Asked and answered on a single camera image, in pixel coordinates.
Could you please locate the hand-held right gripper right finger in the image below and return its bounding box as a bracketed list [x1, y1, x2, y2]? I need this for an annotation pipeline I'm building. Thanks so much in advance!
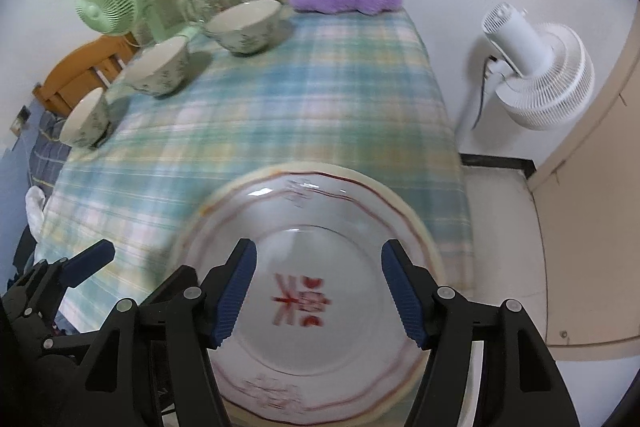
[381, 239, 581, 427]

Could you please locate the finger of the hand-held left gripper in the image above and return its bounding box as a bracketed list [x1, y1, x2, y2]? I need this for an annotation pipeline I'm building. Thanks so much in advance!
[57, 241, 115, 288]

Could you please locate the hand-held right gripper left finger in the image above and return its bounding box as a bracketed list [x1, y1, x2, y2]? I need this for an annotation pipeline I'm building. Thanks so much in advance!
[72, 238, 258, 427]

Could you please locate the white plate with red pattern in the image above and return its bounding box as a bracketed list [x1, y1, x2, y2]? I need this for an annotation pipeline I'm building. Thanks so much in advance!
[175, 172, 441, 423]

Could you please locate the grey floral ceramic bowl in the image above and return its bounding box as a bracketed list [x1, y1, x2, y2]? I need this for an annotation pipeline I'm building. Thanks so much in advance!
[122, 36, 192, 98]
[59, 88, 112, 149]
[202, 0, 282, 56]

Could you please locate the large yellow floral plate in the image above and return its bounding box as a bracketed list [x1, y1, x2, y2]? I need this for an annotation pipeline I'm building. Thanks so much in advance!
[172, 163, 443, 425]

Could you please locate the white cloth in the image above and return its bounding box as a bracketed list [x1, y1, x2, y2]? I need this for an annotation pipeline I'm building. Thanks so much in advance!
[25, 186, 48, 238]

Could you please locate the blue striped bedding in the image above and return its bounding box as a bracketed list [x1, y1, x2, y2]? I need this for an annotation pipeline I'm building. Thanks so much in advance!
[27, 109, 76, 188]

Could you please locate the beige door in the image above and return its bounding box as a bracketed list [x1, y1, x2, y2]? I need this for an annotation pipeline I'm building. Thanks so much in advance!
[527, 0, 640, 350]

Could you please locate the white standing fan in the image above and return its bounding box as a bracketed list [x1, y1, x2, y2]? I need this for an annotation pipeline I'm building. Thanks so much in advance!
[452, 3, 596, 152]

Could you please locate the wall socket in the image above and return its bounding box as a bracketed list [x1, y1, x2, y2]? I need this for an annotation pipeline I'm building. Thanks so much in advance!
[11, 106, 30, 135]

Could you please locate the black fan cable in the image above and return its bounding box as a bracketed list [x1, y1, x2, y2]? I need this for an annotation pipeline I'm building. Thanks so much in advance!
[472, 57, 496, 130]

